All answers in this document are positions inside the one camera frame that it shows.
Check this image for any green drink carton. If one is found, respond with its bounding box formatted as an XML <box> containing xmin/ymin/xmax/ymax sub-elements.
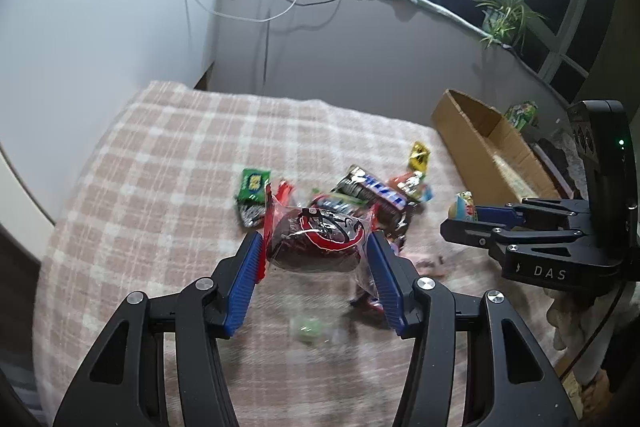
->
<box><xmin>504</xmin><ymin>101</ymin><xmax>540</xmax><ymax>131</ymax></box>

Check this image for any light green snack packet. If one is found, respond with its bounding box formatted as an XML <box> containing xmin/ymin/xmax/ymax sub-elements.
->
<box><xmin>290</xmin><ymin>314</ymin><xmax>328</xmax><ymax>343</ymax></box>

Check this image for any red and white snack packet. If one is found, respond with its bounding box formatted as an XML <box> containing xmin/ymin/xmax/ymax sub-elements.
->
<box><xmin>390</xmin><ymin>172</ymin><xmax>434</xmax><ymax>205</ymax></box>

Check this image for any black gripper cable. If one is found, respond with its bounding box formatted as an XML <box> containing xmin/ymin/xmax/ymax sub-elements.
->
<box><xmin>557</xmin><ymin>282</ymin><xmax>627</xmax><ymax>380</ymax></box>

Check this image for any brown cardboard box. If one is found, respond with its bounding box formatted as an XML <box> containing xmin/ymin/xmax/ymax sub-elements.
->
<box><xmin>431</xmin><ymin>88</ymin><xmax>563</xmax><ymax>220</ymax></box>

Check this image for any dark grey snack packet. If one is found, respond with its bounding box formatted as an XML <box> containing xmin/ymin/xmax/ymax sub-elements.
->
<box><xmin>239</xmin><ymin>199</ymin><xmax>268</xmax><ymax>229</ymax></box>

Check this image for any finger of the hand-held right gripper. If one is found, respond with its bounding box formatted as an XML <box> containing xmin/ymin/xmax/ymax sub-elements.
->
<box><xmin>440</xmin><ymin>216</ymin><xmax>586</xmax><ymax>260</ymax></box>
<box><xmin>474</xmin><ymin>198</ymin><xmax>592</xmax><ymax>230</ymax></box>

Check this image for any potted spider plant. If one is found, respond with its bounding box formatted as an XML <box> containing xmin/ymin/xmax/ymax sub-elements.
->
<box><xmin>470</xmin><ymin>0</ymin><xmax>540</xmax><ymax>54</ymax></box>

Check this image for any clear packet with dark cake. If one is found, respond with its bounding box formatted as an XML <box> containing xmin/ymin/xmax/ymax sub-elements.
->
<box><xmin>264</xmin><ymin>194</ymin><xmax>377</xmax><ymax>277</ymax></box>

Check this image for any white furniture edge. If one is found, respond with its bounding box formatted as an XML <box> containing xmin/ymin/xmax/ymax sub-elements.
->
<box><xmin>0</xmin><ymin>147</ymin><xmax>57</xmax><ymax>268</ymax></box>

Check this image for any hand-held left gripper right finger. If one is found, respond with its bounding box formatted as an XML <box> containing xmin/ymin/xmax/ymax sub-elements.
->
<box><xmin>365</xmin><ymin>229</ymin><xmax>586</xmax><ymax>427</ymax></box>

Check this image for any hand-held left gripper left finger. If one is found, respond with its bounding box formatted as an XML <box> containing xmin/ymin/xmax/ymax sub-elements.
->
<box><xmin>52</xmin><ymin>231</ymin><xmax>264</xmax><ymax>427</ymax></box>

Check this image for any small colourful snack packet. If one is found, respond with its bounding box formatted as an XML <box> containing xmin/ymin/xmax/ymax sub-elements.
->
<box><xmin>447</xmin><ymin>191</ymin><xmax>480</xmax><ymax>224</ymax></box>

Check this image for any white lace cloth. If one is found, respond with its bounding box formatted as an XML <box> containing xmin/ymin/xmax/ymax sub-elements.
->
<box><xmin>547</xmin><ymin>129</ymin><xmax>587</xmax><ymax>200</ymax></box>

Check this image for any red and black snack packet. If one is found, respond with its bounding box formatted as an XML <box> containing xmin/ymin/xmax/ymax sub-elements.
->
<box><xmin>349</xmin><ymin>276</ymin><xmax>390</xmax><ymax>314</ymax></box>

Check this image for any person's right hand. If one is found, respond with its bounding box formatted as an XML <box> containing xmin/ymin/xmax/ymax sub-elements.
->
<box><xmin>546</xmin><ymin>287</ymin><xmax>608</xmax><ymax>383</ymax></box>

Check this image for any dark snack bar blue-white print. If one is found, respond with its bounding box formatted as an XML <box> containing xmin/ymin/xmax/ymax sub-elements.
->
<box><xmin>334</xmin><ymin>164</ymin><xmax>410</xmax><ymax>210</ymax></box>

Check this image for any dark brown snack packet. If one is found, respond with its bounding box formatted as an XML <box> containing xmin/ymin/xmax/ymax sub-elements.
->
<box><xmin>372</xmin><ymin>203</ymin><xmax>417</xmax><ymax>244</ymax></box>

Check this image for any black silver snack packet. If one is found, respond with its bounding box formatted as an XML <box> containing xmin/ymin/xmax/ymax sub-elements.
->
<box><xmin>311</xmin><ymin>193</ymin><xmax>373</xmax><ymax>220</ymax></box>

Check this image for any pink checked blanket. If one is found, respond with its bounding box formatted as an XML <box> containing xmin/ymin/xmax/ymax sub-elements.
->
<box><xmin>35</xmin><ymin>79</ymin><xmax>568</xmax><ymax>427</ymax></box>

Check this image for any yellow snack packet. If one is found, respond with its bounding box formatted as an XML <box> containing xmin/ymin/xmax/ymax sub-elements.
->
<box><xmin>407</xmin><ymin>142</ymin><xmax>432</xmax><ymax>172</ymax></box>

